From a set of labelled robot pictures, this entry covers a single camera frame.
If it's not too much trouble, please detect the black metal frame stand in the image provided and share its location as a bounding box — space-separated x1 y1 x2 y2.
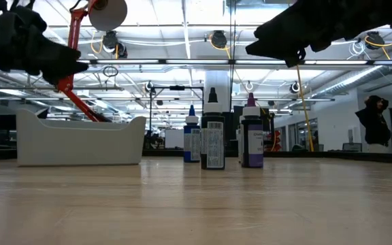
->
149 84 206 120

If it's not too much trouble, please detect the red desk lamp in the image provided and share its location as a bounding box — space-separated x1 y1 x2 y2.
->
55 0 129 123

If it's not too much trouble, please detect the white building column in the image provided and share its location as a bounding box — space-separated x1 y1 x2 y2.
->
203 69 232 115

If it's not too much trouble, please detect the silver ventilation duct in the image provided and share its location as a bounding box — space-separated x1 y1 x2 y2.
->
310 66 392 100

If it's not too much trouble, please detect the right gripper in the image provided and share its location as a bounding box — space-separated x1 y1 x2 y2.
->
245 0 392 68

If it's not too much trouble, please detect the white board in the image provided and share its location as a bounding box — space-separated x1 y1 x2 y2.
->
164 129 185 149

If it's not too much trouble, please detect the red parts rack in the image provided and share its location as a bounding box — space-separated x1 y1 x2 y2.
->
269 130 282 152

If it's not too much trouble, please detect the black computer monitor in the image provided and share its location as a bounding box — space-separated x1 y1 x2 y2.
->
0 114 18 131

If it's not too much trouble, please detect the black-capped large dye bottle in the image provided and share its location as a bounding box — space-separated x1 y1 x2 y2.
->
199 86 226 171

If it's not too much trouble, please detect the grey plastic bin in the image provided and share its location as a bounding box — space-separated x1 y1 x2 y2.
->
16 108 147 167

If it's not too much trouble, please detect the small grey-blue bottle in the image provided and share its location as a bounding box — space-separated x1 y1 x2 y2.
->
240 92 265 169
182 104 201 163

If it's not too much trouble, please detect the person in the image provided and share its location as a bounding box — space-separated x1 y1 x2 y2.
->
355 95 392 154

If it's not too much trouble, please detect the yellow hanging cable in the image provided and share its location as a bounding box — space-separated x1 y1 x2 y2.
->
296 64 315 152

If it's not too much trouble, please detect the hanging black cable loop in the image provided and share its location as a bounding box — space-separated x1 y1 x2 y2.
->
102 65 120 78

